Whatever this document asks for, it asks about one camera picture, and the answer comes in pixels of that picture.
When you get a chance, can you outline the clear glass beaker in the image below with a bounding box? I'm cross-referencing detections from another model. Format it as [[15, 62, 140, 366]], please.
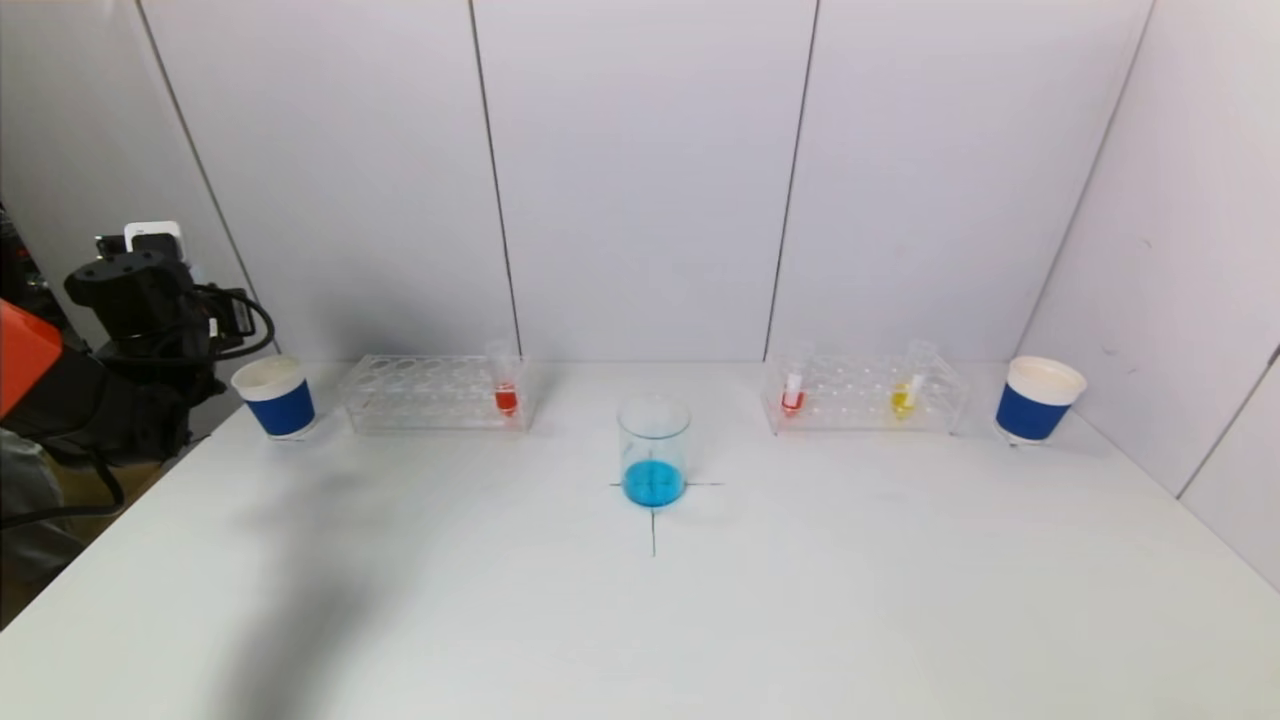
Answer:
[[617, 396, 692, 509]]

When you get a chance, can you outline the red pigment test tube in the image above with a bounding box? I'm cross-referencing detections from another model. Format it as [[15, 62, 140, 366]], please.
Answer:
[[487, 341, 523, 420]]

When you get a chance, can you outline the white labelled red pigment tube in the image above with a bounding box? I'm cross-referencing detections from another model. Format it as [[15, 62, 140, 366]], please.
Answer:
[[779, 340, 814, 418]]

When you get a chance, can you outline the clear acrylic test tube rack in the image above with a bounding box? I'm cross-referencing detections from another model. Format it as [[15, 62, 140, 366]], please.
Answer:
[[761, 354, 969, 437], [338, 354, 532, 434]]

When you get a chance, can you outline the yellow pigment test tube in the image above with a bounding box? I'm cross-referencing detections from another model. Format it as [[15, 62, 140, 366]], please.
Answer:
[[888, 341, 937, 422]]

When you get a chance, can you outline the blue white paper cup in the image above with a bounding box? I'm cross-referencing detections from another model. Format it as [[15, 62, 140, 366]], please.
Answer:
[[994, 356, 1088, 447], [230, 354, 319, 442]]

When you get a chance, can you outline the black office chair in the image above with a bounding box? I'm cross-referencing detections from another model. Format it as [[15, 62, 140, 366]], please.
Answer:
[[0, 200, 76, 346]]

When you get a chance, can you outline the person in grey clothes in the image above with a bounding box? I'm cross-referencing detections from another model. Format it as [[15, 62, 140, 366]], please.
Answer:
[[0, 428, 88, 593]]

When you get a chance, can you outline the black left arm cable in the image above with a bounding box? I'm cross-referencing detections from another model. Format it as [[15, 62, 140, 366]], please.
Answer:
[[0, 284, 277, 531]]

